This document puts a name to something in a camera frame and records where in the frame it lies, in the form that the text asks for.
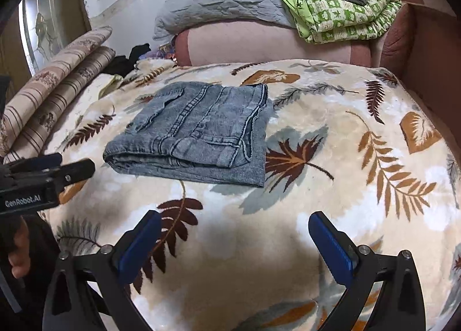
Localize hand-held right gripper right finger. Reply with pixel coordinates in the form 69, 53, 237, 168
308, 211, 428, 331

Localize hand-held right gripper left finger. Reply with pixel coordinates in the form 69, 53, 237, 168
42, 209, 163, 331

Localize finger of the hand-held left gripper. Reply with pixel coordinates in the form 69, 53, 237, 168
22, 158, 96, 187
2, 153, 63, 174

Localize blue denim pants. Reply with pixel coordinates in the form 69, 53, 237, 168
103, 81, 274, 188

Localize person's left hand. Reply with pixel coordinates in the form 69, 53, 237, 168
6, 215, 32, 279

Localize person's black clothing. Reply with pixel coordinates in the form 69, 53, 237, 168
0, 214, 119, 331

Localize striped floral rolled mattress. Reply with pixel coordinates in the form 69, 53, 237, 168
3, 46, 116, 165

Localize cream leaf print blanket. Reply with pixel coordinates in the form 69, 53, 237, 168
36, 59, 461, 331

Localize striped beige pillows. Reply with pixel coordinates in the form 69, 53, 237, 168
0, 26, 113, 157

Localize yellow-green cloth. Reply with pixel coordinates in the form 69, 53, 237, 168
98, 73, 125, 98

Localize black cloth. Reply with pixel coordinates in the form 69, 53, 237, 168
104, 43, 152, 76

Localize wooden door with glass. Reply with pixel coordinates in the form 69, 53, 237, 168
0, 0, 90, 79

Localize multicoloured cloth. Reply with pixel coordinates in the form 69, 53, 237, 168
156, 44, 179, 65

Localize grey quilted pillow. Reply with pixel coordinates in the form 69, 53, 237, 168
153, 0, 299, 41

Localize pink bolster cushion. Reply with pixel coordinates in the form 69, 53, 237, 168
174, 19, 373, 67

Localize green patterned quilt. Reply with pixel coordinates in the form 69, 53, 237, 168
264, 0, 403, 44

